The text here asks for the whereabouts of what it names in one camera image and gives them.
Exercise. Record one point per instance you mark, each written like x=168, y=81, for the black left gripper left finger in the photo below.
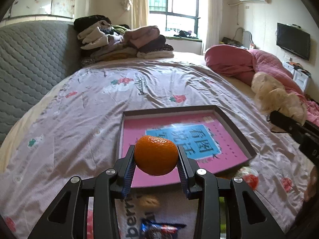
x=66, y=216

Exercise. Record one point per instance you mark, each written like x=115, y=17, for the black wall television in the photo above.
x=293, y=40

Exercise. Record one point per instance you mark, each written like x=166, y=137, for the brown tray with pink book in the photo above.
x=205, y=132

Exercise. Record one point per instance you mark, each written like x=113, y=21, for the blue oreo cookie packet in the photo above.
x=150, y=229

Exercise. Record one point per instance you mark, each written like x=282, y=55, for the pink strawberry print bedspread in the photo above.
x=77, y=134

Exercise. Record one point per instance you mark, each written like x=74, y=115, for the red snack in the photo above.
x=249, y=175

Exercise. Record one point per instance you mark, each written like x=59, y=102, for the cream left curtain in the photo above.
x=139, y=12

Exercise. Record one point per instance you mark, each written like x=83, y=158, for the cream spotted cloth pouch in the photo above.
x=270, y=95

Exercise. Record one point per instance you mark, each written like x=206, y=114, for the pink quilted blanket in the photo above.
x=242, y=64

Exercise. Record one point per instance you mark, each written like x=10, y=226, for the brown walnut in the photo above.
x=149, y=202

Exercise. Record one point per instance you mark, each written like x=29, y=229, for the orange mandarin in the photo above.
x=155, y=156

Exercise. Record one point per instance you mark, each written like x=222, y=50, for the white right curtain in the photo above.
x=214, y=22

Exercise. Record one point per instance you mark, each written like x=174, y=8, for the white drawer cabinet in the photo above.
x=300, y=76

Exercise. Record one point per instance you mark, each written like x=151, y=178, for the window with dark frame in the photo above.
x=177, y=18

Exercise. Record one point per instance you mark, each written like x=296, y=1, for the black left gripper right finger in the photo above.
x=246, y=215

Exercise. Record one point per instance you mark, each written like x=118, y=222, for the grey quilted headboard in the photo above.
x=35, y=56

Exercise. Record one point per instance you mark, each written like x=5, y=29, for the pile of folded clothes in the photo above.
x=101, y=41

